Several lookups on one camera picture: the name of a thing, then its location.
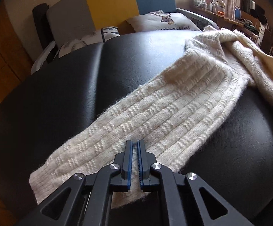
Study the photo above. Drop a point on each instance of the grey yellow blue sofa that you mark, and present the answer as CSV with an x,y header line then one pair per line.
x,y
108,4

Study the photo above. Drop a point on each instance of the cluster of jars and bottles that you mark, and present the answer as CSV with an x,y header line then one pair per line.
x,y
207,4

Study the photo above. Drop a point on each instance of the black rolled mat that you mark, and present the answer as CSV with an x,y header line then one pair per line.
x,y
41,23

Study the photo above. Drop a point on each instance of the white cabinet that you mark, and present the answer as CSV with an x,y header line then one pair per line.
x,y
261,30

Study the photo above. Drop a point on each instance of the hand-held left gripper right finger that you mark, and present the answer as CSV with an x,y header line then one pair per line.
x,y
143,160

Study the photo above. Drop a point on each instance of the black television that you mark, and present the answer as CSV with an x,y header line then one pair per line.
x,y
247,3

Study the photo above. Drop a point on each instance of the grey deer print cushion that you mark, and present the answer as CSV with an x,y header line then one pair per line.
x,y
150,22

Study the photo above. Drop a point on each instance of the wooden table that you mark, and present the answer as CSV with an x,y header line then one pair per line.
x,y
223,21

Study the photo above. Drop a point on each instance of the cream knitted scarf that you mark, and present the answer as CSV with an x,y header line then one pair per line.
x,y
174,103

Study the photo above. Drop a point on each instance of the triangle pattern cushion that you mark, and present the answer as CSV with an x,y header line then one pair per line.
x,y
89,38

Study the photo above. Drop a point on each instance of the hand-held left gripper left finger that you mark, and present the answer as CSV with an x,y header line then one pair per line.
x,y
127,160

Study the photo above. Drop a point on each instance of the wooden panelled wardrobe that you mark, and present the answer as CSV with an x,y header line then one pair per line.
x,y
0,51

